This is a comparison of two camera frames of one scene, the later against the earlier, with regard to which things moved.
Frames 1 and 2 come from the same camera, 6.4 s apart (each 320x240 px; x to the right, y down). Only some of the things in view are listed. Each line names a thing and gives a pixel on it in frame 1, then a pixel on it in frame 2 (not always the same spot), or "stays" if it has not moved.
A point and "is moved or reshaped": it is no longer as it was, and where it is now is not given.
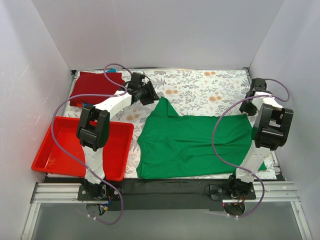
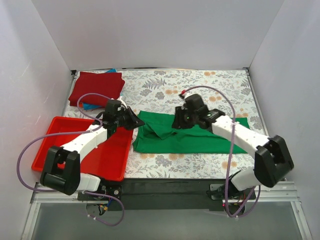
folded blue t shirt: x=110 y=70 stays
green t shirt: x=172 y=146 is moved or reshaped
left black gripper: x=149 y=93 -> x=129 y=119
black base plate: x=167 y=194 stays
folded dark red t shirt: x=89 y=83 stays
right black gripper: x=247 y=108 -> x=180 y=119
